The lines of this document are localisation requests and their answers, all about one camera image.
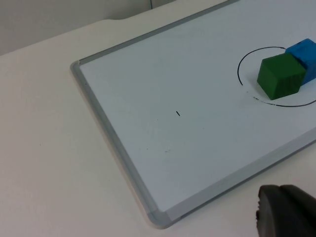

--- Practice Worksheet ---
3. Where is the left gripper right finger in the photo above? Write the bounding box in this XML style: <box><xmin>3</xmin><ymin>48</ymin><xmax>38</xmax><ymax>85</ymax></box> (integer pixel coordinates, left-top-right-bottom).
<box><xmin>280</xmin><ymin>184</ymin><xmax>316</xmax><ymax>237</ymax></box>

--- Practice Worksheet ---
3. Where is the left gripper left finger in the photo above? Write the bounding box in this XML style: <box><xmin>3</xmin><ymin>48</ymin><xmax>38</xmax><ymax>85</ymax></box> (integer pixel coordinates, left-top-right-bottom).
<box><xmin>255</xmin><ymin>184</ymin><xmax>297</xmax><ymax>237</ymax></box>

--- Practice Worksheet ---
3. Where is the green cube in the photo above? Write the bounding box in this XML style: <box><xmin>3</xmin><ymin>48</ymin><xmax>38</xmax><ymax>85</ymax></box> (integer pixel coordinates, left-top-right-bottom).
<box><xmin>256</xmin><ymin>53</ymin><xmax>307</xmax><ymax>101</ymax></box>

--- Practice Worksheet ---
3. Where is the blue cube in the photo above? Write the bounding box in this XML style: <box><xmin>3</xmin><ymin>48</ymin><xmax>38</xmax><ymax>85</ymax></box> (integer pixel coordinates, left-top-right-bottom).
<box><xmin>284</xmin><ymin>38</ymin><xmax>316</xmax><ymax>86</ymax></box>

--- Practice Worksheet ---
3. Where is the grey-framed whiteboard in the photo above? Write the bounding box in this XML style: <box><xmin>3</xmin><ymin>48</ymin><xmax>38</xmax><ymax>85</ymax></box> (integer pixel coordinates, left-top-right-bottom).
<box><xmin>70</xmin><ymin>0</ymin><xmax>316</xmax><ymax>230</ymax></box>

